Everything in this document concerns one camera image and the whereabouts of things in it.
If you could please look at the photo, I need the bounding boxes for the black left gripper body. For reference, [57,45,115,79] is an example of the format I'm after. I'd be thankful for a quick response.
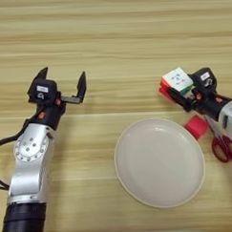
[26,95,79,133]

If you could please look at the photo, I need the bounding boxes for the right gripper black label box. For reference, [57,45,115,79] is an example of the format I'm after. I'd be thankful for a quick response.
[190,66,219,96]

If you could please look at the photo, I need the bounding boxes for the small red cube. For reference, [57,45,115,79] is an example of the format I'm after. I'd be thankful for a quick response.
[184,114,211,141]

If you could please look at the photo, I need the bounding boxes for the red-handled scissors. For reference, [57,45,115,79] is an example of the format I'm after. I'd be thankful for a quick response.
[203,114,232,164]

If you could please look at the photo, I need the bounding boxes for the round white plate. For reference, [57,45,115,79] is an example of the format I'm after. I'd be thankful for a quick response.
[113,116,208,212]

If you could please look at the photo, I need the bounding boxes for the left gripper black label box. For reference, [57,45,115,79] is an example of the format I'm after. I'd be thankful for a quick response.
[30,77,60,103]

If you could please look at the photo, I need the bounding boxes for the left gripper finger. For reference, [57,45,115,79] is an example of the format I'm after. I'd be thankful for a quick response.
[74,71,88,104]
[26,67,50,94]

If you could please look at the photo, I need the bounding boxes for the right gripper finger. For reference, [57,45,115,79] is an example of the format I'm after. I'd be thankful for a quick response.
[167,86,193,114]

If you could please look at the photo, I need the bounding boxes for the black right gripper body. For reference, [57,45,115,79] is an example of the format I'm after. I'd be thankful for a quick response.
[182,87,232,122]

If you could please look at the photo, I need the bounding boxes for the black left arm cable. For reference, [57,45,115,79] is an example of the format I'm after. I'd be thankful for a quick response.
[0,131,30,192]

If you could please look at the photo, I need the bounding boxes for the multicolour puzzle cube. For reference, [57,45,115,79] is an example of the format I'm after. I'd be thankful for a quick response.
[158,66,196,104]

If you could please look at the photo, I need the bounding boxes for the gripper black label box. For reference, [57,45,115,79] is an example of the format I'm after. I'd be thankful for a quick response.
[30,77,60,103]
[190,66,219,96]

